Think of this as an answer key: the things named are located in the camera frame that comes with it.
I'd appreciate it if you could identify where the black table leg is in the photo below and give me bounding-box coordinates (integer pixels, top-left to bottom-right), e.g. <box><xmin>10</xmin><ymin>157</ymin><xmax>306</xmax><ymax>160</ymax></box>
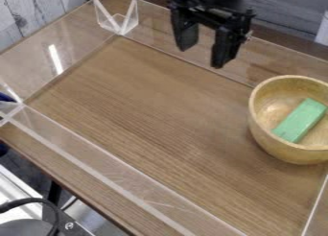
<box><xmin>47</xmin><ymin>181</ymin><xmax>62</xmax><ymax>205</ymax></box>

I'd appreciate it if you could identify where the light wooden bowl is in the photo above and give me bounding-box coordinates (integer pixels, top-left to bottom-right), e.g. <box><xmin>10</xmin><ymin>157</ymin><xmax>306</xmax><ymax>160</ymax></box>
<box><xmin>247</xmin><ymin>75</ymin><xmax>328</xmax><ymax>165</ymax></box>

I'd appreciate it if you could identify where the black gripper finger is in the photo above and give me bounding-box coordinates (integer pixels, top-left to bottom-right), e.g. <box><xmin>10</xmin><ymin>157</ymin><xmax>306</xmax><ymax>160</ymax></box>
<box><xmin>211</xmin><ymin>27</ymin><xmax>245</xmax><ymax>69</ymax></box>
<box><xmin>170</xmin><ymin>9</ymin><xmax>198</xmax><ymax>52</ymax></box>

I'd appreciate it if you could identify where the black cable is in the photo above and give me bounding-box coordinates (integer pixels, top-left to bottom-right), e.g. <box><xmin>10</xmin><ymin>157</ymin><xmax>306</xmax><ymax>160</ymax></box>
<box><xmin>0</xmin><ymin>197</ymin><xmax>61</xmax><ymax>236</ymax></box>

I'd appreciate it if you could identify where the clear acrylic tray wall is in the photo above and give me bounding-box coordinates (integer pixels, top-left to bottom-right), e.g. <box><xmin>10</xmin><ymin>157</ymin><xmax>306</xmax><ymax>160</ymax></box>
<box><xmin>0</xmin><ymin>0</ymin><xmax>328</xmax><ymax>236</ymax></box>

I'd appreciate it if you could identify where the blue object at edge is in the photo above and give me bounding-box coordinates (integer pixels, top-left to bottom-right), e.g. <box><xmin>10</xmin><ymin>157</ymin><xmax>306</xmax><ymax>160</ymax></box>
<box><xmin>0</xmin><ymin>92</ymin><xmax>15</xmax><ymax>102</ymax></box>

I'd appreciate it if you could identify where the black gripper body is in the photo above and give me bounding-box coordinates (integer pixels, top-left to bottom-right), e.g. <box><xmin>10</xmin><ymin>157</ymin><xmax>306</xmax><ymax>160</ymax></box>
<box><xmin>169</xmin><ymin>0</ymin><xmax>255</xmax><ymax>42</ymax></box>

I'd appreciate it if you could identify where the green rectangular block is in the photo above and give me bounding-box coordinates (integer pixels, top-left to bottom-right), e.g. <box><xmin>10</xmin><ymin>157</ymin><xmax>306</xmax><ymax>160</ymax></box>
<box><xmin>271</xmin><ymin>98</ymin><xmax>328</xmax><ymax>143</ymax></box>

